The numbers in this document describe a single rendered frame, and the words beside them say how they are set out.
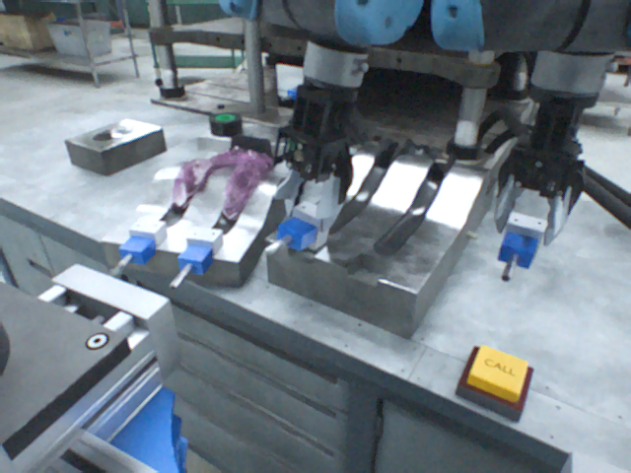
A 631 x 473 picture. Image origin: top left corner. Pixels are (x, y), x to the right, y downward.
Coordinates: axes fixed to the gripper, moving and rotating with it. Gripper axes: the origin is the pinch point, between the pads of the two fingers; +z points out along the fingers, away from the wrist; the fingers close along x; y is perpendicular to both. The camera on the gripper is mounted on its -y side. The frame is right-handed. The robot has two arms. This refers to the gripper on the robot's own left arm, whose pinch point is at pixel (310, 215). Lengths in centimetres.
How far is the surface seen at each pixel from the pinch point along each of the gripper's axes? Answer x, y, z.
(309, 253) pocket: 0.1, -2.3, 7.9
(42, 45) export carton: -535, -280, 100
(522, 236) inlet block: 28.2, -9.9, -5.6
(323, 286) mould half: 5.4, 0.9, 10.0
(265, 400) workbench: -2.9, -3.6, 47.4
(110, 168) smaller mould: -65, -14, 20
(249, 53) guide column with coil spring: -71, -73, -5
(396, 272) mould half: 15.1, -1.2, 3.2
